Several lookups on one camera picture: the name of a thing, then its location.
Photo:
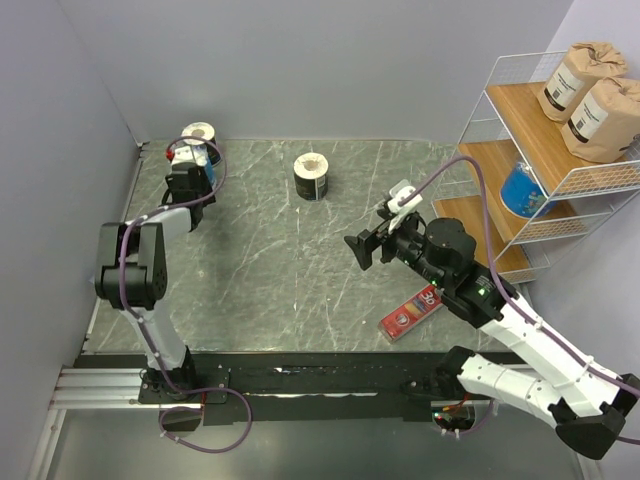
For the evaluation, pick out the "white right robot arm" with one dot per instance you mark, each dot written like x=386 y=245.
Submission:
x=585 y=403

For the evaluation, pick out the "black wrapped roll, centre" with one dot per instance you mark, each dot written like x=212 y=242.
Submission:
x=310 y=176

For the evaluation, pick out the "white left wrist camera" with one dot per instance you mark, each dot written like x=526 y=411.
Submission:
x=191 y=154

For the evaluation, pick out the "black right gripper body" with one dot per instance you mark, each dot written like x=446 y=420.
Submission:
x=406 y=244

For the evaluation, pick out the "blue roll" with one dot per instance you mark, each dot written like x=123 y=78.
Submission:
x=522 y=195
x=207 y=167

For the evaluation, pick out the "red toothpaste box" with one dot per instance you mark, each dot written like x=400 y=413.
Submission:
x=410 y=314

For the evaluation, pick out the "white wire wooden shelf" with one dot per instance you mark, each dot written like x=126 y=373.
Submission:
x=507 y=122

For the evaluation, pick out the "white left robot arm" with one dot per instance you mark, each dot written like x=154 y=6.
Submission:
x=132 y=275

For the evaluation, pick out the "brown paper roll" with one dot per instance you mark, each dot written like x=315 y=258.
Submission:
x=582 y=67
x=606 y=121

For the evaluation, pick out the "black wrapped roll, back left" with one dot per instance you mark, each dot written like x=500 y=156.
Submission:
x=200 y=136

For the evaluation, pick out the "black wrapped roll," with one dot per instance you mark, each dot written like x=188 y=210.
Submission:
x=200 y=136
x=310 y=176

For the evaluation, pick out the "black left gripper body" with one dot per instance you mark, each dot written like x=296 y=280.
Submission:
x=205 y=184

